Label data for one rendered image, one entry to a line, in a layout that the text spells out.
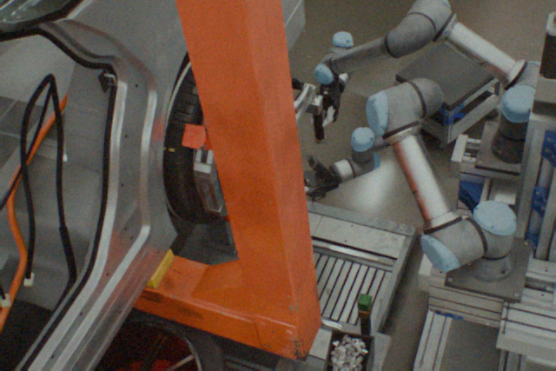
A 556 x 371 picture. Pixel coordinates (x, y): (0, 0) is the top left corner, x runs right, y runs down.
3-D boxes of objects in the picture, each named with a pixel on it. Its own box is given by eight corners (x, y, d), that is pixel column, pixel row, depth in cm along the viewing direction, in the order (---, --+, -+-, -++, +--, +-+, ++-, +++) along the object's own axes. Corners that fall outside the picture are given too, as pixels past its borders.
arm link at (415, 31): (428, 57, 245) (322, 92, 281) (440, 37, 251) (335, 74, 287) (409, 29, 240) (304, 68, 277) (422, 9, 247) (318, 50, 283)
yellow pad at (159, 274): (141, 248, 266) (137, 239, 262) (175, 257, 261) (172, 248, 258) (121, 279, 258) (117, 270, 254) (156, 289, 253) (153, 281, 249)
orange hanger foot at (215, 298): (148, 269, 279) (124, 208, 254) (280, 308, 261) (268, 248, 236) (125, 306, 269) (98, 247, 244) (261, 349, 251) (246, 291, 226)
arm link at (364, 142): (376, 118, 256) (375, 140, 264) (347, 130, 253) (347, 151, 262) (387, 135, 251) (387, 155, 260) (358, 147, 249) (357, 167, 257)
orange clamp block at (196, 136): (197, 124, 249) (184, 123, 241) (219, 129, 246) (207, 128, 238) (193, 145, 250) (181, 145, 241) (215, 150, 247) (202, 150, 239)
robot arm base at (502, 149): (539, 135, 262) (543, 115, 255) (533, 167, 253) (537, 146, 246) (494, 129, 267) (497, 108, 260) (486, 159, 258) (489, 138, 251)
